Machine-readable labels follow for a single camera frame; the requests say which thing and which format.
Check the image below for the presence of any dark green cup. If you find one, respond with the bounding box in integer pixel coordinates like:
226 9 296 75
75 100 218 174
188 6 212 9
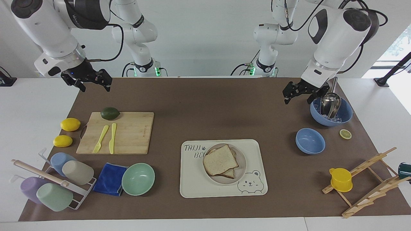
398 162 411 181

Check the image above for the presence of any green avocado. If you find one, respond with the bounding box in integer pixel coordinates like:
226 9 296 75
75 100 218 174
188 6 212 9
101 107 120 120

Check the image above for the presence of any black stand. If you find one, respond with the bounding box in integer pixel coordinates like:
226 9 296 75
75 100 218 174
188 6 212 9
0 66 17 87
373 51 411 87

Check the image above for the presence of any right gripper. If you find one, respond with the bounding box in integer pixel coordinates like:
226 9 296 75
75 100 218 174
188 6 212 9
61 60 113 93

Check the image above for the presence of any beige cup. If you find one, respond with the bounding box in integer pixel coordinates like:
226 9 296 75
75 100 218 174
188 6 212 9
62 160 94 185

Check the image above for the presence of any mint green bowl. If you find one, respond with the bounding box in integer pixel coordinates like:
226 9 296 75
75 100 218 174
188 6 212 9
122 163 155 196

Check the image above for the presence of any blue cloth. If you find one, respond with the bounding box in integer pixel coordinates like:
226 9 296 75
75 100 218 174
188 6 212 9
92 163 129 197

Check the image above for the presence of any light blue cup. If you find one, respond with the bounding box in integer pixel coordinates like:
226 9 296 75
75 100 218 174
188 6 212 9
50 152 77 177

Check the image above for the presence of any yellow plastic fork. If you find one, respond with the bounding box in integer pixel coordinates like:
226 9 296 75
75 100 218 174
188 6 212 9
92 125 109 154

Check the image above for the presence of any mint green cup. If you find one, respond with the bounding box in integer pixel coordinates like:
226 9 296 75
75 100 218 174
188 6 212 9
36 183 74 212

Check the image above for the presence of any purple cup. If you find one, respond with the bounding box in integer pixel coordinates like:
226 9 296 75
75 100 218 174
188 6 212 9
20 176 52 204

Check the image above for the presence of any small blue bowl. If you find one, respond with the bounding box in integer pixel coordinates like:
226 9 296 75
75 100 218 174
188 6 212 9
295 128 326 155

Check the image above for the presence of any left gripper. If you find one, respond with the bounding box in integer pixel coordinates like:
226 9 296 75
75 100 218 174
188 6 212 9
282 80 331 105

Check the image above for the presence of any bread slice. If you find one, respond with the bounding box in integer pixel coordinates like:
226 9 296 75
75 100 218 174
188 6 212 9
203 144 239 176
221 147 240 179

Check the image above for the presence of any black cable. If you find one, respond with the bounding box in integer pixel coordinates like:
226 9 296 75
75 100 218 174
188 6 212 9
121 62 135 77
284 0 325 32
336 0 389 74
230 50 261 76
85 23 124 62

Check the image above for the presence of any large blue bowl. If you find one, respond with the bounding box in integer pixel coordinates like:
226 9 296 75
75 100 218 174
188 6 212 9
310 95 353 127

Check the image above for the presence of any wooden cutting board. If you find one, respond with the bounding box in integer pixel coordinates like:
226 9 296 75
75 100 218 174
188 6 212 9
76 112 154 155

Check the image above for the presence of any white wire cup rack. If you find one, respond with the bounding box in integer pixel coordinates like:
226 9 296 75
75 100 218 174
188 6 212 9
10 148 97 211

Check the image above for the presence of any yellow cup with handle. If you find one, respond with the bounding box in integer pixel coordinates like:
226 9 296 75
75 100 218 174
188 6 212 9
329 167 353 193

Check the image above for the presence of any wooden dish rack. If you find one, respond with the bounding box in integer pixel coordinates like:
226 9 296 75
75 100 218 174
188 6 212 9
322 147 411 219

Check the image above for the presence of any yellow lemon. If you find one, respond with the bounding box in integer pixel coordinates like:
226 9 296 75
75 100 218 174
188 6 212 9
60 118 81 132
53 135 73 148

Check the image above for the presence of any pale pink plate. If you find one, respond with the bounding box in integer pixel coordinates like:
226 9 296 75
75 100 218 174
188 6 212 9
203 143 247 185

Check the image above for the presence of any metal scoop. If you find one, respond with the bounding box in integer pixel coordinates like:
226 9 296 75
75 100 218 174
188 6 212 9
320 76 341 119

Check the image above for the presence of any cream tray with bear print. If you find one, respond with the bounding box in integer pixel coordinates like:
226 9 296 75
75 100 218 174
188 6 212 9
179 139 268 198

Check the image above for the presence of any yellow plastic knife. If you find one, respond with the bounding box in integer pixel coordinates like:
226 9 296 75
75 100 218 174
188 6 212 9
109 123 117 155

